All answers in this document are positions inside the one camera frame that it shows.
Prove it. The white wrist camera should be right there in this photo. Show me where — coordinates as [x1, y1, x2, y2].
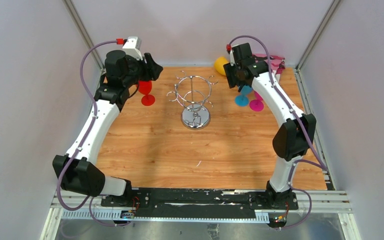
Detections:
[116, 36, 143, 61]
[226, 43, 236, 66]

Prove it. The aluminium frame rail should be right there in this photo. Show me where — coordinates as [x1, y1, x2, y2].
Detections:
[40, 187, 361, 240]

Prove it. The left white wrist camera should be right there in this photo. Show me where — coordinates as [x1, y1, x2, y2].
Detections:
[116, 36, 143, 61]

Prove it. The pink camouflage cloth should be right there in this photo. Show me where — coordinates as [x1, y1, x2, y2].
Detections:
[253, 53, 286, 83]

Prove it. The red wine glass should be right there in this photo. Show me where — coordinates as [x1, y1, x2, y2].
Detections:
[137, 80, 156, 107]

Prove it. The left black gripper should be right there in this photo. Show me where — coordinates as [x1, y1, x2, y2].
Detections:
[122, 52, 163, 88]

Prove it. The yellow wine glass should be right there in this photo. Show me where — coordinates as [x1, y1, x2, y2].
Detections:
[213, 56, 230, 77]

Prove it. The pink wine glass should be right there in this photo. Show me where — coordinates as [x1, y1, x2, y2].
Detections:
[249, 91, 264, 112]

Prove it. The blue wine glass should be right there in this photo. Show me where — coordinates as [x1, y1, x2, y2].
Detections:
[234, 85, 253, 107]

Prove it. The chrome wine glass rack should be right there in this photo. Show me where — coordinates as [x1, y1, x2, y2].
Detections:
[166, 74, 218, 131]

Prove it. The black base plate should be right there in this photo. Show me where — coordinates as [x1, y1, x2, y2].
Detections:
[101, 187, 299, 220]

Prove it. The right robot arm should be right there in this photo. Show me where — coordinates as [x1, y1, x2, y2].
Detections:
[223, 43, 316, 209]

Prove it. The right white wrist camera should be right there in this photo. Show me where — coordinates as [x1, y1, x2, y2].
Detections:
[226, 43, 236, 66]

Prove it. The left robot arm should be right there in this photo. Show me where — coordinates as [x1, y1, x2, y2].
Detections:
[52, 50, 163, 207]

